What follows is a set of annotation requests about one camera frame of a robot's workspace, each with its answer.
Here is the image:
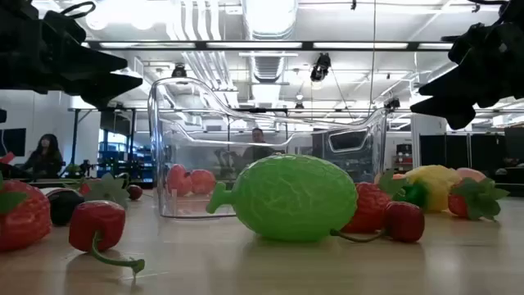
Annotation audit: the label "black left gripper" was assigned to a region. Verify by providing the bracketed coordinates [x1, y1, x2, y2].
[0, 0, 143, 108]

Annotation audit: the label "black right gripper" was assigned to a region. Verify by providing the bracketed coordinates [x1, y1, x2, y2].
[410, 0, 524, 130]

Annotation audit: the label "pink toy peach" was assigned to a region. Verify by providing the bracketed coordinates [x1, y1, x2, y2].
[454, 166, 487, 184]

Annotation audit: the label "clear plastic container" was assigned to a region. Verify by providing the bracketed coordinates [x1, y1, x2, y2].
[147, 76, 388, 220]

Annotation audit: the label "yellow toy lemon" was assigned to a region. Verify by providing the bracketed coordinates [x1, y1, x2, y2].
[395, 165, 462, 213]

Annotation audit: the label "red toy strawberry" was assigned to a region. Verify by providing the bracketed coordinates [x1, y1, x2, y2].
[0, 171, 53, 252]
[77, 172, 131, 208]
[341, 170, 409, 234]
[447, 176, 511, 222]

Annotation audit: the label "red toy apple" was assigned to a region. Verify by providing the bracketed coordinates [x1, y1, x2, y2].
[166, 163, 192, 197]

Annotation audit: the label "dark purple toy plum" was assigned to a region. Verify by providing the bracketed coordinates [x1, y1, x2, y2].
[45, 187, 86, 227]

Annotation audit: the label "light green toy melon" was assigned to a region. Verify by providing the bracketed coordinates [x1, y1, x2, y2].
[206, 153, 359, 242]

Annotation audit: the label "black partition panels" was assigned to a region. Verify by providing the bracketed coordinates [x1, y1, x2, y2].
[419, 133, 505, 181]

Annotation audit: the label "white pillar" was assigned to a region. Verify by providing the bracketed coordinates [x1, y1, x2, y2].
[410, 113, 447, 181]

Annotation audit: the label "blue storage shelf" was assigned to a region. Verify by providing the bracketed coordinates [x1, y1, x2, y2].
[97, 141, 155, 184]

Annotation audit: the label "person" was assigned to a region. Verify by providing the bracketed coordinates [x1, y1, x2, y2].
[241, 127, 276, 166]
[20, 134, 66, 179]

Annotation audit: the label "black background rig frame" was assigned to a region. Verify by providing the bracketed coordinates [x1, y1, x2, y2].
[67, 107, 138, 167]

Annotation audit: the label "black wall monitor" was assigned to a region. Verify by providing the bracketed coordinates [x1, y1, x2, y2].
[0, 128, 27, 157]

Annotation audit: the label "black overhead camera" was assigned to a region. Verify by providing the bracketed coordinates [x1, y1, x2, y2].
[309, 52, 332, 82]

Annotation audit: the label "silver ceiling duct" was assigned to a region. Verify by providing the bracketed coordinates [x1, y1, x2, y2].
[240, 0, 299, 83]

